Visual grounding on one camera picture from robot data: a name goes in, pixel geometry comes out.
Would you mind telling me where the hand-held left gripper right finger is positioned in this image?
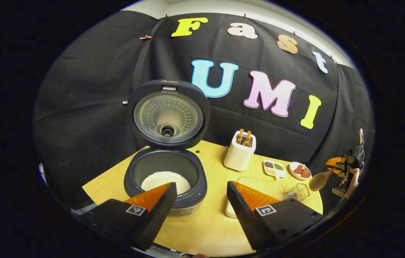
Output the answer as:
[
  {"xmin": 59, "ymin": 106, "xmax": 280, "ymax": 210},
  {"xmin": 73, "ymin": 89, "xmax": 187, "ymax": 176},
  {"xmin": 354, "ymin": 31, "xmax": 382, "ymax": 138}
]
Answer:
[{"xmin": 226, "ymin": 181, "xmax": 324, "ymax": 252}]

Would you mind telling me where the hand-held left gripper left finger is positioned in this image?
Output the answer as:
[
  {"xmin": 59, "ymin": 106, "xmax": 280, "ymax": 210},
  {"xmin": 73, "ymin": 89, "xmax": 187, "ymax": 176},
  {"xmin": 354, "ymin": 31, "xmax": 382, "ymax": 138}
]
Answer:
[{"xmin": 81, "ymin": 182, "xmax": 178, "ymax": 251}]

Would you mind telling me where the wooden spoon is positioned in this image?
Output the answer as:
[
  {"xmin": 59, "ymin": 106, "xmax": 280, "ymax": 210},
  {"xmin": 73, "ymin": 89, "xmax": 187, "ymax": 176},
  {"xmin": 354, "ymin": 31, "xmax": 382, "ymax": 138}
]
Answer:
[{"xmin": 309, "ymin": 168, "xmax": 336, "ymax": 191}]

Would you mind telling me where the white rice heap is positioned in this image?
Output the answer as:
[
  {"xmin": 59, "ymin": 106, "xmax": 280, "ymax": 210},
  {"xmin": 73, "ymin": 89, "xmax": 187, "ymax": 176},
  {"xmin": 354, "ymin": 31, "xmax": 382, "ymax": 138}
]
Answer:
[{"xmin": 141, "ymin": 171, "xmax": 191, "ymax": 195}]

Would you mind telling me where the white rice box clear lid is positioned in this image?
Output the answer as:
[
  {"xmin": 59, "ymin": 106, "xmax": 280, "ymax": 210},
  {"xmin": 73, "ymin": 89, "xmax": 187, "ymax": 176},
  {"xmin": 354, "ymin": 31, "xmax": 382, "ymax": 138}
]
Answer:
[{"xmin": 225, "ymin": 177, "xmax": 286, "ymax": 218}]

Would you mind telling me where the wire chopstick holder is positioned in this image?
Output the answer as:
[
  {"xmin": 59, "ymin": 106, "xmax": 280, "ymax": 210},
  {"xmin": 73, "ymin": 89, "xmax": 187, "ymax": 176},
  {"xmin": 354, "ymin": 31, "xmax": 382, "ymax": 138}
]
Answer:
[{"xmin": 285, "ymin": 183, "xmax": 310, "ymax": 202}]

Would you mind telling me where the dark grey rice cooker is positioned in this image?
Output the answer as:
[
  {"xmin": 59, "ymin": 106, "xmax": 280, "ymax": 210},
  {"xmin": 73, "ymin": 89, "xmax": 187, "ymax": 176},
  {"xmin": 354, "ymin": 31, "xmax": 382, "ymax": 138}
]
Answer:
[{"xmin": 124, "ymin": 80, "xmax": 211, "ymax": 216}]

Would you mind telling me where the white round plate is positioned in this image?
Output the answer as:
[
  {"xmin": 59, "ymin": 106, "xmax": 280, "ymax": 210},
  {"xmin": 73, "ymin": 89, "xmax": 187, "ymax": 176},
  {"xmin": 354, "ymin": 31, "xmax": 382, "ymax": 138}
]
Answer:
[{"xmin": 289, "ymin": 162, "xmax": 312, "ymax": 180}]

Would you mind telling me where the white divided dish of beans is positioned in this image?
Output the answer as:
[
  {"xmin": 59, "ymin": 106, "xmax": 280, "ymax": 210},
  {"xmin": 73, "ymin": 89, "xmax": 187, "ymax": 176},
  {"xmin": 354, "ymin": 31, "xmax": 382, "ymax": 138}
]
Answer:
[{"xmin": 263, "ymin": 160, "xmax": 286, "ymax": 180}]

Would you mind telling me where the white toaster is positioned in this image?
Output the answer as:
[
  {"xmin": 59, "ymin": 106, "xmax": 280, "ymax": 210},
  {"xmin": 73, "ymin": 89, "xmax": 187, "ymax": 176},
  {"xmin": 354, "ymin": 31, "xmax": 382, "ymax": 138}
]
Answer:
[{"xmin": 223, "ymin": 131, "xmax": 256, "ymax": 172}]

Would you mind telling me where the black backdrop cloth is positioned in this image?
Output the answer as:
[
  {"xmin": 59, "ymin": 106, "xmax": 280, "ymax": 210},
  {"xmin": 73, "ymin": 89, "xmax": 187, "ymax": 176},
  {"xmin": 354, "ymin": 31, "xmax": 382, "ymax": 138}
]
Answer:
[{"xmin": 32, "ymin": 10, "xmax": 375, "ymax": 212}]

